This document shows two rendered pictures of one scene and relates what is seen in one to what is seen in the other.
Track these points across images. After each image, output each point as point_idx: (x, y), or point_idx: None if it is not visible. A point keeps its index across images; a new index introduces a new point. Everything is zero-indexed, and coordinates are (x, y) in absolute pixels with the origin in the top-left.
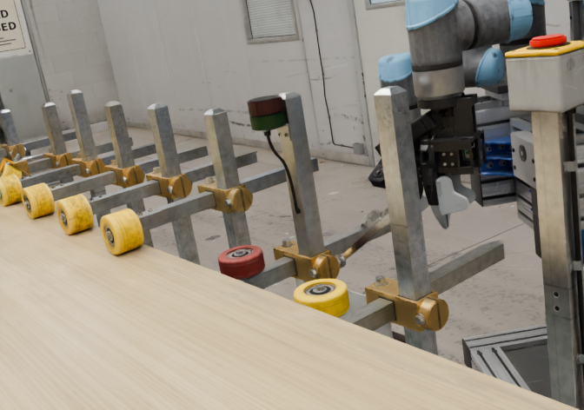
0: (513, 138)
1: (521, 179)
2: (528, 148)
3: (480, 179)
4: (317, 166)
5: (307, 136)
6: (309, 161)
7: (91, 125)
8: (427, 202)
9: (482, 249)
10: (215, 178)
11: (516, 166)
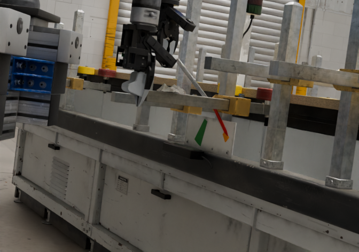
0: (72, 34)
1: (72, 62)
2: (79, 37)
3: (5, 101)
4: (204, 64)
5: (228, 21)
6: (226, 36)
7: None
8: (125, 86)
9: (126, 93)
10: (295, 58)
11: (71, 54)
